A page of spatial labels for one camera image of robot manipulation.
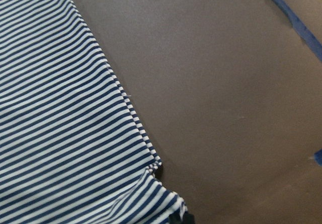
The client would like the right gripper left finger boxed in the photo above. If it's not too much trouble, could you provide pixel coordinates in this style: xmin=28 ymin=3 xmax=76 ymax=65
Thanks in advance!
xmin=169 ymin=214 xmax=180 ymax=224

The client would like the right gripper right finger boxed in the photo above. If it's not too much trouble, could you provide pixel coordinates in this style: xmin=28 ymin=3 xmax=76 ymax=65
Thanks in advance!
xmin=182 ymin=212 xmax=195 ymax=224

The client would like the navy white striped polo shirt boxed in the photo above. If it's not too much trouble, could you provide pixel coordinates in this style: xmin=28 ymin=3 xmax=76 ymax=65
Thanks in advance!
xmin=1 ymin=0 xmax=187 ymax=223

